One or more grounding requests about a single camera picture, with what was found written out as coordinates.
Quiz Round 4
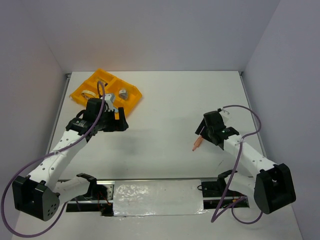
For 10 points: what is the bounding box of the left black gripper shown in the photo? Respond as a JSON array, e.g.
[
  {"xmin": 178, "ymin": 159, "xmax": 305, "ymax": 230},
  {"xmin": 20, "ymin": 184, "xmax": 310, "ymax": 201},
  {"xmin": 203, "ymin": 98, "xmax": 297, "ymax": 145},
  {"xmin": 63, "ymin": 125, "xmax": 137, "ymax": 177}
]
[{"xmin": 96, "ymin": 107, "xmax": 129, "ymax": 132}]

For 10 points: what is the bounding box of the jar of paper clips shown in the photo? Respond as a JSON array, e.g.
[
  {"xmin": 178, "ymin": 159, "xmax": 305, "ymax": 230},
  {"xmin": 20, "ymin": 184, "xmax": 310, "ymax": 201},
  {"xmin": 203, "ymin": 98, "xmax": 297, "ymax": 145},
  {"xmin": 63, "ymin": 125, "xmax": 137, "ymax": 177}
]
[{"xmin": 118, "ymin": 88, "xmax": 129, "ymax": 101}]

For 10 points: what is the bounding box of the clear tape roll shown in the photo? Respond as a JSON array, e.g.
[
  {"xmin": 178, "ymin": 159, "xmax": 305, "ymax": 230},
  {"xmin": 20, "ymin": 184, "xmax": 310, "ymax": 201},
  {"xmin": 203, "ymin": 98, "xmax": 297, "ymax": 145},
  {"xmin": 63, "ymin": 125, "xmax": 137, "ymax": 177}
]
[{"xmin": 81, "ymin": 90, "xmax": 97, "ymax": 100}]

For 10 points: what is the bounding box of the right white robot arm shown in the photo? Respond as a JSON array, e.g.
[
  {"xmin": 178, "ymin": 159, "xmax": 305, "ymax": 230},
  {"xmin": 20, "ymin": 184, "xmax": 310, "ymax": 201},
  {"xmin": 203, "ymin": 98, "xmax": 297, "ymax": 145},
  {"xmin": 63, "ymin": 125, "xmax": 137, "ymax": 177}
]
[{"xmin": 195, "ymin": 108, "xmax": 297, "ymax": 215}]

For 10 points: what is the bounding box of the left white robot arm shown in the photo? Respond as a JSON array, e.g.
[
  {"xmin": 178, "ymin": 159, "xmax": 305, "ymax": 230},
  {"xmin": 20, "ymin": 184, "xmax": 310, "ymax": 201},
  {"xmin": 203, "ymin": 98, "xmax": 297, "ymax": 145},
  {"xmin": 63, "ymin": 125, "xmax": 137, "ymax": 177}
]
[{"xmin": 12, "ymin": 93, "xmax": 129, "ymax": 222}]

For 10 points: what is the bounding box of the yellow compartment tray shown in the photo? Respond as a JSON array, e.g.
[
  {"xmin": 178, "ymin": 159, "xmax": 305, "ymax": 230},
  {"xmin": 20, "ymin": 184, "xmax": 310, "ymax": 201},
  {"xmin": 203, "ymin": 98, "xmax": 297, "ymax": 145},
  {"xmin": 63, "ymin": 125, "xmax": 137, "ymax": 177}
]
[{"xmin": 70, "ymin": 68, "xmax": 143, "ymax": 117}]

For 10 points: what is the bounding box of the silver foil covered plate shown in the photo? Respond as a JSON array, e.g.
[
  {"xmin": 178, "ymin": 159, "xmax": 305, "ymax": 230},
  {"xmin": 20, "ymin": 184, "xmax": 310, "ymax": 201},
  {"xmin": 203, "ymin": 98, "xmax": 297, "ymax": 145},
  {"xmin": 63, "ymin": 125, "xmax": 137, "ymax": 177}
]
[{"xmin": 113, "ymin": 179, "xmax": 206, "ymax": 217}]

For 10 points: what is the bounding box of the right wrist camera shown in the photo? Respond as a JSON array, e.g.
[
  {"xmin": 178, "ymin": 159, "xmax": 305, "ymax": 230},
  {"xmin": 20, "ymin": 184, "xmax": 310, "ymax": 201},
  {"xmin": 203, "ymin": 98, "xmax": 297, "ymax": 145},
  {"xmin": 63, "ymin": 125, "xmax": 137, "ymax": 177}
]
[{"xmin": 217, "ymin": 107, "xmax": 231, "ymax": 124}]

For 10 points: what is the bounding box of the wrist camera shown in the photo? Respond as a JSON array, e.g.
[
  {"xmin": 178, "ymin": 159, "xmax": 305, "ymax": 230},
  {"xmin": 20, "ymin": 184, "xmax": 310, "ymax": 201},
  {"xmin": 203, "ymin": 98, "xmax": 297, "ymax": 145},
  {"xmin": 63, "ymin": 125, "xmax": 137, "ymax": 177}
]
[
  {"xmin": 104, "ymin": 93, "xmax": 119, "ymax": 113},
  {"xmin": 217, "ymin": 107, "xmax": 231, "ymax": 124}
]

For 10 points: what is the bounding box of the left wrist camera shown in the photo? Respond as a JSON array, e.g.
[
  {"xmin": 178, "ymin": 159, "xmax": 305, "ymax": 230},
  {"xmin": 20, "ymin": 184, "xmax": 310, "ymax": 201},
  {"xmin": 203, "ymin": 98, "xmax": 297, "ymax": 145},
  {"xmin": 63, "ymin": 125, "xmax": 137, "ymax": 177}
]
[{"xmin": 104, "ymin": 93, "xmax": 119, "ymax": 113}]

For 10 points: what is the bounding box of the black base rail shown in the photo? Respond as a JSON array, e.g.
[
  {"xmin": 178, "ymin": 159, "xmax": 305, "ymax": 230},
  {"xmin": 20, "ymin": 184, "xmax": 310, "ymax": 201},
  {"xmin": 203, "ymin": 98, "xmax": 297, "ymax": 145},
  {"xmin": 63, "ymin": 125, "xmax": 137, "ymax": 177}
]
[{"xmin": 65, "ymin": 176, "xmax": 251, "ymax": 217}]

